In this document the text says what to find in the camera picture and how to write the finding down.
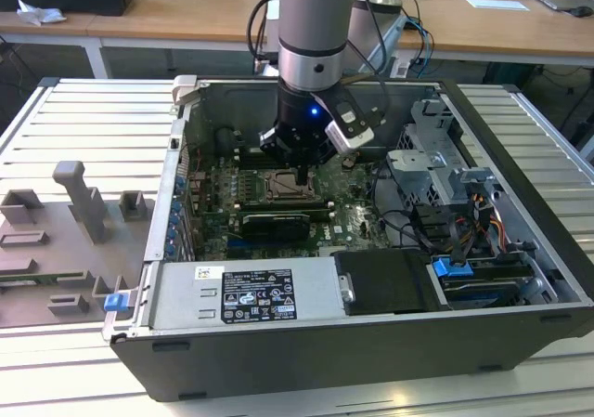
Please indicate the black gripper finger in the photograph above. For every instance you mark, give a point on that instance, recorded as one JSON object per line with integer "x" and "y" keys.
{"x": 329, "y": 150}
{"x": 271, "y": 145}

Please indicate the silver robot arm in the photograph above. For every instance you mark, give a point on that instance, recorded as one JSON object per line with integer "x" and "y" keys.
{"x": 313, "y": 27}

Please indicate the black RAM slot bank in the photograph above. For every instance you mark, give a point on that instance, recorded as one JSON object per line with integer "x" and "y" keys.
{"x": 253, "y": 159}
{"x": 283, "y": 204}

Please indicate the CPU socket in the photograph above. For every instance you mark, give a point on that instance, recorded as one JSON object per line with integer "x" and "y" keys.
{"x": 318, "y": 189}

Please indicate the black rear fan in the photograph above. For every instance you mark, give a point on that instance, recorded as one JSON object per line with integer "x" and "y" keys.
{"x": 225, "y": 139}

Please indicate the green motherboard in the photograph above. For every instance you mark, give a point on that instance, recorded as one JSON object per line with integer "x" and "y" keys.
{"x": 352, "y": 222}

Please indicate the black graphics card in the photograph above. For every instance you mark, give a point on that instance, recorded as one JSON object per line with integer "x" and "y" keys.
{"x": 276, "y": 229}

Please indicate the metal drive cage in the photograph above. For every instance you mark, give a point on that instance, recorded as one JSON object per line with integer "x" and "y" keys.
{"x": 431, "y": 166}

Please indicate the black plastic shroud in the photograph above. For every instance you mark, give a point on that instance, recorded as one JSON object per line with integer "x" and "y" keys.
{"x": 385, "y": 282}

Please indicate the grey power supply unit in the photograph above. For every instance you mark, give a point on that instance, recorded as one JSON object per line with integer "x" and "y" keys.
{"x": 185, "y": 296}

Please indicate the black hard disk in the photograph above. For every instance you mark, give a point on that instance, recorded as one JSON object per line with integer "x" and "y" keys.
{"x": 480, "y": 289}

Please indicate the black open PC case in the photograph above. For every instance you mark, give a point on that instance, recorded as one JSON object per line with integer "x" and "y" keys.
{"x": 325, "y": 361}

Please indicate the blue case latch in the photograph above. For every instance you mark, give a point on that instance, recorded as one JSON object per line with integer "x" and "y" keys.
{"x": 115, "y": 302}

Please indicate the white paper sheet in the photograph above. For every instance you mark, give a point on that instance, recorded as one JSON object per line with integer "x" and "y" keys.
{"x": 496, "y": 4}

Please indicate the grey parts rack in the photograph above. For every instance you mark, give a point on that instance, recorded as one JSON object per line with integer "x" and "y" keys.
{"x": 55, "y": 250}

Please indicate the crumpled white paper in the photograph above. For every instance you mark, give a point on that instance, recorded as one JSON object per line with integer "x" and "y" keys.
{"x": 39, "y": 12}

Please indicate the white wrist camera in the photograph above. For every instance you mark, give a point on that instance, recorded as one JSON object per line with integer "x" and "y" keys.
{"x": 352, "y": 131}

